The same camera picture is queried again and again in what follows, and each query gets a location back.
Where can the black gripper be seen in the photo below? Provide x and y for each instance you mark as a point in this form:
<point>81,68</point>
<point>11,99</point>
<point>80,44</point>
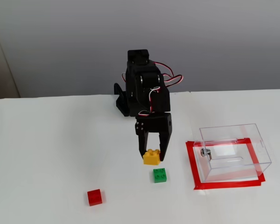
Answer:
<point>157,123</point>

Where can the yellow lego brick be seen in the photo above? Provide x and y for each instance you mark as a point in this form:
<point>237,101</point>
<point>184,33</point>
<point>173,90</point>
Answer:
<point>151,158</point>

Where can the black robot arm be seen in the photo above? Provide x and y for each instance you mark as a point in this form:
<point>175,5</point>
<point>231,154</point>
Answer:
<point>142,79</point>

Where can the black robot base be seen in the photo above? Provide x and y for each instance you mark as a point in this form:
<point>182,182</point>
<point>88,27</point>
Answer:
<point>121,102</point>

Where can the green lego brick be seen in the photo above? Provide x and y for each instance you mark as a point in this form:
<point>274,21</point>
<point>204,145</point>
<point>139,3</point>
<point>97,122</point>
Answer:
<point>159,175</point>

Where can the silver box lock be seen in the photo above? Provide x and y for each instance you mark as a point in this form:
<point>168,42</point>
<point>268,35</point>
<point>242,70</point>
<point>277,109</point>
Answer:
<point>204,152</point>

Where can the red lego brick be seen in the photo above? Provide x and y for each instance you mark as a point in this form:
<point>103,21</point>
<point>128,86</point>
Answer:
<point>95,197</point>

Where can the transparent plastic box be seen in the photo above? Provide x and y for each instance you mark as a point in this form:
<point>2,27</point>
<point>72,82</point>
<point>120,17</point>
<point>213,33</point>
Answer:
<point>233,154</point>

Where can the red tape frame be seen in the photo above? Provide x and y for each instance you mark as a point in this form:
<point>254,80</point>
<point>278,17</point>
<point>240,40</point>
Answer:
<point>191,163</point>

